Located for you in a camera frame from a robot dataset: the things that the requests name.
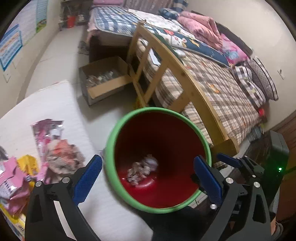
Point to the yellow iced tea carton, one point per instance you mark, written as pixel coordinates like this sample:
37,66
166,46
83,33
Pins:
29,166

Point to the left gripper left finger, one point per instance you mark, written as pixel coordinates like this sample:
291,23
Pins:
42,220

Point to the yellow flattened box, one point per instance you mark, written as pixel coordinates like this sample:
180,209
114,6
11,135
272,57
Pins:
16,223

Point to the brown paper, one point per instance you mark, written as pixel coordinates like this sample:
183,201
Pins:
141,170

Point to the wall poster chart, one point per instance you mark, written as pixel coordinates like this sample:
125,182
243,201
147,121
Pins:
27,23

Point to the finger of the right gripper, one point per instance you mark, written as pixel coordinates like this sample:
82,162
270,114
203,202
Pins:
249,170

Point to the green rimmed red trash bin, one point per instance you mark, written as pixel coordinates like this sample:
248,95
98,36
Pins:
174,141

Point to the pink snack bag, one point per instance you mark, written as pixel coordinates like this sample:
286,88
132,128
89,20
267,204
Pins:
14,187

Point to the plaid pillow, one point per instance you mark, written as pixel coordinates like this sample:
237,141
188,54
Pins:
243,76

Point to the cardboard box on floor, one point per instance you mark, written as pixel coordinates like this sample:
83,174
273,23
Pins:
103,78

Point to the pink foil wrapper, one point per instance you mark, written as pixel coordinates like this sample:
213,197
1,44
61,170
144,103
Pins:
58,157

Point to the red bucket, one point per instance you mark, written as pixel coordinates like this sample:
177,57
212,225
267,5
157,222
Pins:
71,21

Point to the pink folded blanket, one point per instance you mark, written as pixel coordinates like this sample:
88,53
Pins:
202,27

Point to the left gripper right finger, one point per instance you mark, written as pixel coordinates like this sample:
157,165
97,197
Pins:
242,212

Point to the blue plaid quilt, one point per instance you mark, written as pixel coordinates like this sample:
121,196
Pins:
113,19

